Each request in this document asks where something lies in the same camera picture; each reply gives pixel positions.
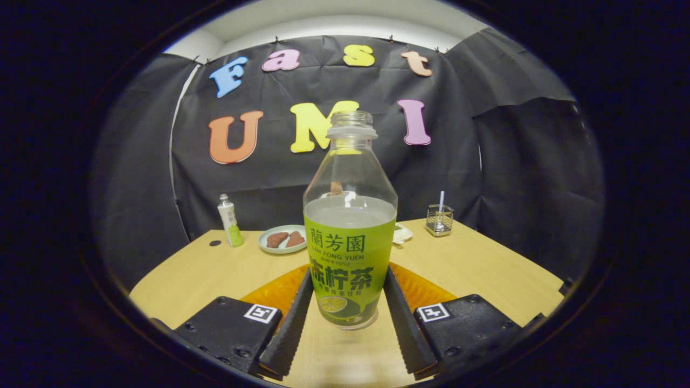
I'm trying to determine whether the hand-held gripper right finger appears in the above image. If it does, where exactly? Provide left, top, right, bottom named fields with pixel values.
left=384, top=262, right=532, bottom=380

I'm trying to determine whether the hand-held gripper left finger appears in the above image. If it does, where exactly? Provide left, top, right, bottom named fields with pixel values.
left=172, top=264, right=314, bottom=380

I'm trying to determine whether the green label juice bottle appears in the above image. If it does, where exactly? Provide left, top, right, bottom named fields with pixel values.
left=302, top=110, right=399, bottom=330

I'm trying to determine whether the slim white green bottle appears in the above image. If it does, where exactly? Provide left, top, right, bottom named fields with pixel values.
left=217, top=194, right=244, bottom=248

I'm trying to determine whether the light green plate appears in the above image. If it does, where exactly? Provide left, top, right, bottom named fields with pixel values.
left=257, top=224, right=308, bottom=255

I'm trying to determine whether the wooden table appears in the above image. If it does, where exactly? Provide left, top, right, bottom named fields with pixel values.
left=129, top=218, right=565, bottom=388

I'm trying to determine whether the clear square holder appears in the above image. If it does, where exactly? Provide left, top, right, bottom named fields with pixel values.
left=425, top=204, right=454, bottom=237

